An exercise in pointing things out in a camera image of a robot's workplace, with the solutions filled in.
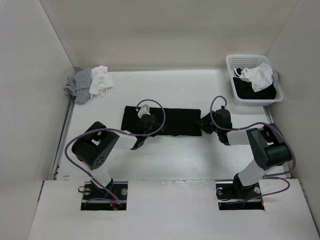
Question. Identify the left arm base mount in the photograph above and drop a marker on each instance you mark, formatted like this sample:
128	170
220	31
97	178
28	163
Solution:
97	199

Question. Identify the white tank top on table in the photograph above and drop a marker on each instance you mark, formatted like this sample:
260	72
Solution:
101	81

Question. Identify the black tank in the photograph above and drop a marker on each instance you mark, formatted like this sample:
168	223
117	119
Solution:
244	91
179	121

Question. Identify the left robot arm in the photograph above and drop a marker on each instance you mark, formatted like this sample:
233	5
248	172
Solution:
93	149

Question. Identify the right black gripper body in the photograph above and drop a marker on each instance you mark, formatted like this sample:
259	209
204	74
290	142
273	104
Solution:
207	126

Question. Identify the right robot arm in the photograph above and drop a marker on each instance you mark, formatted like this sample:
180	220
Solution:
268	146

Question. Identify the white tank top in basket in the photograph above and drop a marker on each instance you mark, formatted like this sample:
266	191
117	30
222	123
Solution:
260	77

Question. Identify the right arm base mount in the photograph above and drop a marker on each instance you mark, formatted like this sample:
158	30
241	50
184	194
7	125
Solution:
230	199

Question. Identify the grey tank top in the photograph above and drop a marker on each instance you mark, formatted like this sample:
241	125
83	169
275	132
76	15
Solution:
78	86

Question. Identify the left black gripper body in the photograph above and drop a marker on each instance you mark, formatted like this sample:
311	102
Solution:
155	128

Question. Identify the black tank top in basket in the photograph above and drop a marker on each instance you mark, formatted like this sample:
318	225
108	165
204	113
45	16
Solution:
244	91

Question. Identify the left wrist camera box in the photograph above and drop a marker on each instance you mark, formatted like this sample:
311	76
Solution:
143	110

